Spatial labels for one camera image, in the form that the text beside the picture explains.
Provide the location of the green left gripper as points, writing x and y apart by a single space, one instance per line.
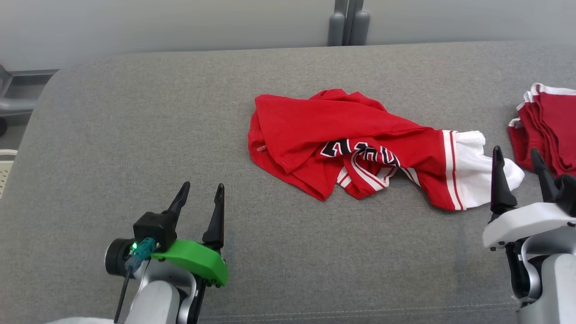
198 258

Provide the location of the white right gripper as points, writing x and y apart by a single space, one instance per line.
522 222

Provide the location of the stack of red shirts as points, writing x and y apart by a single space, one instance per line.
553 130

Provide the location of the red shirt with white sleeves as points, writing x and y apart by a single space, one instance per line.
324 121

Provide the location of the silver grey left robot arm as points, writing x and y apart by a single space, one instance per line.
155 301

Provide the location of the white laundry basket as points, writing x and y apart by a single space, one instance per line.
6 173

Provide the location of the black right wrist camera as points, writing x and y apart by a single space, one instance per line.
567 193

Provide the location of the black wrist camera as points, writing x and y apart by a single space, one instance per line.
567 193
153 229

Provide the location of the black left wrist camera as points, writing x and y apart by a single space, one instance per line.
153 229

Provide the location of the grey metal frame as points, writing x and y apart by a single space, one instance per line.
22 90

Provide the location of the grey partition post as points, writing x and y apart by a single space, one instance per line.
360 27
335 29

